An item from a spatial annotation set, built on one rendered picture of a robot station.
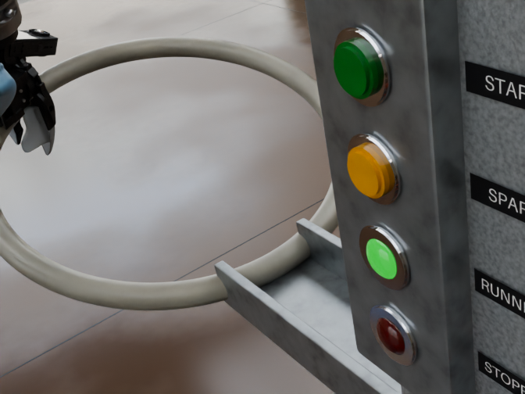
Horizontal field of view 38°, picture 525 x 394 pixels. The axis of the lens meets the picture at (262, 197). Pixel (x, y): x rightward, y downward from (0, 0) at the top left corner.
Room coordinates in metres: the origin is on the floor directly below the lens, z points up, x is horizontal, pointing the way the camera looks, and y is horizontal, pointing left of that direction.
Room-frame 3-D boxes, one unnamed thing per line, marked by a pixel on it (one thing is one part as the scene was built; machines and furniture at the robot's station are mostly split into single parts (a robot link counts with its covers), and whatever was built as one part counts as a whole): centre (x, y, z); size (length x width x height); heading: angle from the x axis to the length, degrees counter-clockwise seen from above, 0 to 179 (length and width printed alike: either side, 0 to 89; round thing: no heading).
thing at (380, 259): (0.31, -0.05, 1.36); 0.02 x 0.01 x 0.02; 28
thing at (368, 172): (0.31, -0.05, 1.41); 0.03 x 0.01 x 0.03; 28
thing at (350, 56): (0.31, -0.05, 1.47); 0.03 x 0.01 x 0.03; 28
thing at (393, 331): (0.31, -0.05, 1.31); 0.02 x 0.01 x 0.02; 28
